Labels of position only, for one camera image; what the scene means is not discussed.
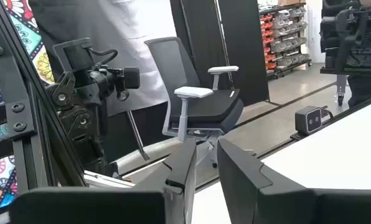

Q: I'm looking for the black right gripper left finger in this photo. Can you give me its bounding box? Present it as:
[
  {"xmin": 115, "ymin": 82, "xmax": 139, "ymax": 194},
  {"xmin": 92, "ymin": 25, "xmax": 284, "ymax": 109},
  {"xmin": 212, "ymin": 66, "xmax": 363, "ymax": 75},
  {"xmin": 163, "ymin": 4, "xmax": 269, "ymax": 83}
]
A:
[{"xmin": 9, "ymin": 138, "xmax": 197, "ymax": 224}]

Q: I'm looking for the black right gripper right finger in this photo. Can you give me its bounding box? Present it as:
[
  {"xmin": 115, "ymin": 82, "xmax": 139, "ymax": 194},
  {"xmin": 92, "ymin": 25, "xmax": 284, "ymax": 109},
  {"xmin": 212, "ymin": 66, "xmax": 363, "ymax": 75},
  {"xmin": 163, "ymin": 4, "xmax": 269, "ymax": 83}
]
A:
[{"xmin": 217, "ymin": 138, "xmax": 371, "ymax": 224}]

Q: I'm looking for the grey metal rod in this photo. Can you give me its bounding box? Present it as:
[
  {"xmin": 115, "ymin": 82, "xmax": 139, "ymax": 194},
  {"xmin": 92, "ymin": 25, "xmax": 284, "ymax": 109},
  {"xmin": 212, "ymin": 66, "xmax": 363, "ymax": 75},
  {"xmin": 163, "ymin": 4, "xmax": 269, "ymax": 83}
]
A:
[{"xmin": 125, "ymin": 110, "xmax": 151, "ymax": 162}]

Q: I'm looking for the black grey office chair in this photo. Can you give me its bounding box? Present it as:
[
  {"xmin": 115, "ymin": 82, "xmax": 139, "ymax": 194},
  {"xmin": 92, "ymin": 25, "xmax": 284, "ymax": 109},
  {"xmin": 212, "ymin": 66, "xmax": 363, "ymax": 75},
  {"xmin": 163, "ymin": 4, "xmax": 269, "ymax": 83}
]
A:
[{"xmin": 144, "ymin": 36, "xmax": 245, "ymax": 169}]

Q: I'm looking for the black partition panel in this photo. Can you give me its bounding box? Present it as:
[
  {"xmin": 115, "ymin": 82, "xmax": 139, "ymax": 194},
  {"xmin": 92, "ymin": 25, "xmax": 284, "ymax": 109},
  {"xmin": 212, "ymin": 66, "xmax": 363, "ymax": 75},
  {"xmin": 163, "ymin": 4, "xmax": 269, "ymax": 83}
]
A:
[{"xmin": 169, "ymin": 0, "xmax": 270, "ymax": 107}]

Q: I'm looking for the wheeled shelf rack with bins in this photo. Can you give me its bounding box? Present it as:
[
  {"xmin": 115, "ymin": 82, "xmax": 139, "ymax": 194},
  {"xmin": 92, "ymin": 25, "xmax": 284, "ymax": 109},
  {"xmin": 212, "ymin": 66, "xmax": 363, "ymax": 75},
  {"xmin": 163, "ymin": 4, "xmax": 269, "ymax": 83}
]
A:
[{"xmin": 258, "ymin": 2, "xmax": 313, "ymax": 81}]

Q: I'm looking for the black equipment on cart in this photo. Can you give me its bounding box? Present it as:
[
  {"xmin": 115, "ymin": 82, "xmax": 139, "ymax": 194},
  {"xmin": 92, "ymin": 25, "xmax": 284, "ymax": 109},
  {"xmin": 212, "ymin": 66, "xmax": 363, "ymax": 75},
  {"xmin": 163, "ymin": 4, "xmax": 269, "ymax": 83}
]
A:
[{"xmin": 319, "ymin": 0, "xmax": 371, "ymax": 108}]

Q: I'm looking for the colourful patterned fabric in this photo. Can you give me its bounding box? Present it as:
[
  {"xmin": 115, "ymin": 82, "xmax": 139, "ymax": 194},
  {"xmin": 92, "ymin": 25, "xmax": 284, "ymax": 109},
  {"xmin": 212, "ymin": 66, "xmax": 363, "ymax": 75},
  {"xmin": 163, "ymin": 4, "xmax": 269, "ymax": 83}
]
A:
[{"xmin": 0, "ymin": 0, "xmax": 56, "ymax": 215}]

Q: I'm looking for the brown cardboard box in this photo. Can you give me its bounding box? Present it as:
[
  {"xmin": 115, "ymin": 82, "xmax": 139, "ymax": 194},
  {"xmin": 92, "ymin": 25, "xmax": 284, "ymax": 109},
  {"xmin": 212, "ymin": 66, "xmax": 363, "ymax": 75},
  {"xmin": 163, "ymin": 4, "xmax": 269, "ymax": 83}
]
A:
[{"xmin": 277, "ymin": 0, "xmax": 307, "ymax": 7}]

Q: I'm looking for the silver aluminium rail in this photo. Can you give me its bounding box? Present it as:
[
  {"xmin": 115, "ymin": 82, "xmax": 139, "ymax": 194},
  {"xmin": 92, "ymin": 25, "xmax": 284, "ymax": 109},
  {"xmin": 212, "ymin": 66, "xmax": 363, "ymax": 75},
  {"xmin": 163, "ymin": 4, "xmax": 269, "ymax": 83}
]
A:
[{"xmin": 83, "ymin": 170, "xmax": 136, "ymax": 189}]

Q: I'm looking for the small black table camera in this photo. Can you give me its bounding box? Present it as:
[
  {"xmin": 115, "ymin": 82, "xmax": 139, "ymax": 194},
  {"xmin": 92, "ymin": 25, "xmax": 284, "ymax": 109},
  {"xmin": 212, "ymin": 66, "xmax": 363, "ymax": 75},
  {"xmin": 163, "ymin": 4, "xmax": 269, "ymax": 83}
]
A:
[{"xmin": 294, "ymin": 105, "xmax": 323, "ymax": 137}]

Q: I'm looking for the black camera cable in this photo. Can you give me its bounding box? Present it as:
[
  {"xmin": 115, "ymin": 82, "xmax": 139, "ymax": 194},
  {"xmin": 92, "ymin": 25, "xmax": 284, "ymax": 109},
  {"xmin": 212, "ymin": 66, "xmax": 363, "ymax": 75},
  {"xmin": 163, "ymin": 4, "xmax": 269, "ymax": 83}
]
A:
[{"xmin": 319, "ymin": 105, "xmax": 334, "ymax": 121}]

